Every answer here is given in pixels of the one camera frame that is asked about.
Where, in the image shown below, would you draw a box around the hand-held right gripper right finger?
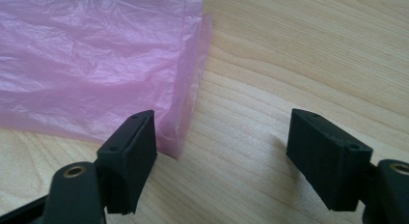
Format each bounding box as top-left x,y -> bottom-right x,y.
286,108 -> 374,212

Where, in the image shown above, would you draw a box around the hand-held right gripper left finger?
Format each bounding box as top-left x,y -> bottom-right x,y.
95,109 -> 159,216

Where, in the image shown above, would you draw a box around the pink plastic trash bag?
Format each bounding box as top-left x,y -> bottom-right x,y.
0,0 -> 214,160

